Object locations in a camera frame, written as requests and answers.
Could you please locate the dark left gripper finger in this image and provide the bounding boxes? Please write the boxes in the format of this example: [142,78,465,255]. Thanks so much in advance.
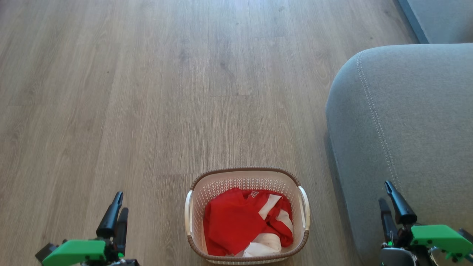
[113,207,129,257]
[96,191,123,239]

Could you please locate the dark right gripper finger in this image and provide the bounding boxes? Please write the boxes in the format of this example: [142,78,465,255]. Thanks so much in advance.
[384,180,418,225]
[378,198,399,244]

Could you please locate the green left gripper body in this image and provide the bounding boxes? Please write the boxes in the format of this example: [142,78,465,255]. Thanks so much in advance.
[42,239,126,266]

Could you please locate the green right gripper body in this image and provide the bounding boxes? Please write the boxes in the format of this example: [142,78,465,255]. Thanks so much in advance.
[387,222,473,261]

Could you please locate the plain red garment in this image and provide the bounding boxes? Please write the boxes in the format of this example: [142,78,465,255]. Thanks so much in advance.
[203,188,268,256]

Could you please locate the red white striped garment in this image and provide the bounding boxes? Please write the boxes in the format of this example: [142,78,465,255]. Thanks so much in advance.
[242,189,295,248]

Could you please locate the white cloth garment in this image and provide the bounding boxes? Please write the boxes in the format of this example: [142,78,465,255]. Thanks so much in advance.
[236,232,283,258]

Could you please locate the grey fabric sofa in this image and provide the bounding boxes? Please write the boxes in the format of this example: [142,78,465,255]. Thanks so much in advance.
[325,44,473,266]

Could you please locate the grey sofa seat section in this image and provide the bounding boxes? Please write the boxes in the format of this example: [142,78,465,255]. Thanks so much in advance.
[397,0,473,44]

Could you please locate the cream perforated laundry basket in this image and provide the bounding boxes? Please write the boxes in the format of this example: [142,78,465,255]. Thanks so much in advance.
[184,167,311,266]

